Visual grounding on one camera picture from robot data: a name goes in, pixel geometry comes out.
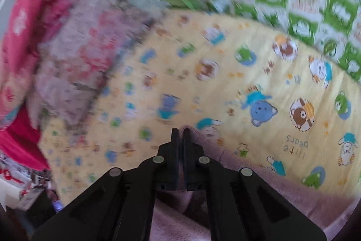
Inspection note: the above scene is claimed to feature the purple knit sweater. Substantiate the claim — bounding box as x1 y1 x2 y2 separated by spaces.
151 125 354 241

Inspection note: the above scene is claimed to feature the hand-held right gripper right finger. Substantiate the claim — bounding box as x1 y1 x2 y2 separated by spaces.
182 132 328 241

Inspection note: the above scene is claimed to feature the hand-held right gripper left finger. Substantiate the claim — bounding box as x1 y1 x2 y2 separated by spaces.
31 128 181 241

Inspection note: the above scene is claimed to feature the pink floral quilt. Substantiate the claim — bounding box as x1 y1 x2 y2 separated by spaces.
0 0 99 129

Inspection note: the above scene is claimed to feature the yellow bear-print bed sheet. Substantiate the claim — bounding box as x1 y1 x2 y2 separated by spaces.
39 8 361 230

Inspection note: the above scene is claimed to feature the red cloth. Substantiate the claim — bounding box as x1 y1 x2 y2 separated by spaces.
0 108 51 172

